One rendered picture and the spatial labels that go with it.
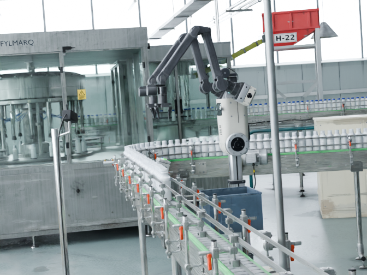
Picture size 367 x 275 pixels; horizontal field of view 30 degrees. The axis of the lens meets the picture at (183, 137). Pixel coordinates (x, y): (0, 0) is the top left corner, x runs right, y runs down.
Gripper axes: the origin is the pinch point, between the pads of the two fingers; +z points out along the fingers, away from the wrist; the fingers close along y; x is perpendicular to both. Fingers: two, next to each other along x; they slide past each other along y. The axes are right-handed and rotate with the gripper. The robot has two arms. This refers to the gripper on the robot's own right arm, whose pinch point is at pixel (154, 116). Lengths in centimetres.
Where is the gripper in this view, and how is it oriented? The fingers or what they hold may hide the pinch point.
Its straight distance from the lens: 478.3
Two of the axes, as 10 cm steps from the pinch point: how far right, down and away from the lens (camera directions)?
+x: 2.4, 0.5, -9.7
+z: 0.5, 10.0, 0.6
